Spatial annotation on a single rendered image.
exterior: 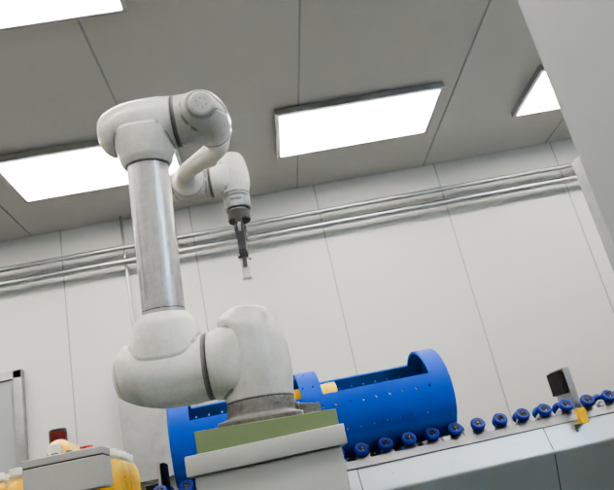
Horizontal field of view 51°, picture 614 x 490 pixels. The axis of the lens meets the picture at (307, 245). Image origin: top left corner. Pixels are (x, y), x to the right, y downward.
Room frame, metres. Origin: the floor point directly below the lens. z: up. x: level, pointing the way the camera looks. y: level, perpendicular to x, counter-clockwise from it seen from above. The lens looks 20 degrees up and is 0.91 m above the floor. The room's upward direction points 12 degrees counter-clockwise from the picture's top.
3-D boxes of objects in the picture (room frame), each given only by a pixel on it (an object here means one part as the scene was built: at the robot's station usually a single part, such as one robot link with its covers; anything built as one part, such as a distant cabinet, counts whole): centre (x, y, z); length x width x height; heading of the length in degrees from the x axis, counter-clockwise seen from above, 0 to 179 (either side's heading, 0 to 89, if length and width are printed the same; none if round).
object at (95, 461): (1.73, 0.73, 1.05); 0.20 x 0.10 x 0.10; 100
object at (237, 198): (1.98, 0.20, 1.81); 0.09 x 0.09 x 0.06
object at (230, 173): (1.98, 0.21, 1.92); 0.13 x 0.11 x 0.16; 92
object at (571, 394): (2.27, -0.74, 1.00); 0.10 x 0.04 x 0.15; 10
